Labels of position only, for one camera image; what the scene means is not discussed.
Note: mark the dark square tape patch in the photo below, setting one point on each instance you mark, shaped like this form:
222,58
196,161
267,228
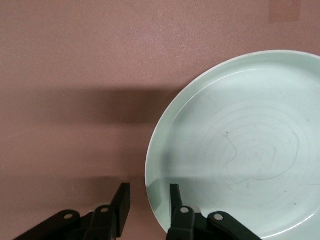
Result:
283,11

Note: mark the brown table cover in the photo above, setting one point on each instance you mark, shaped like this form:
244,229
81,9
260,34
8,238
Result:
75,75

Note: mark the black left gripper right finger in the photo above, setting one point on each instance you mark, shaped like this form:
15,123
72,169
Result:
190,227

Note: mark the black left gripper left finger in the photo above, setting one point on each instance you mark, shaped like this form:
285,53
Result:
100,225

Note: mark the pale green plate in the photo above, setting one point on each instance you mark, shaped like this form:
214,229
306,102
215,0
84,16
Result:
250,140

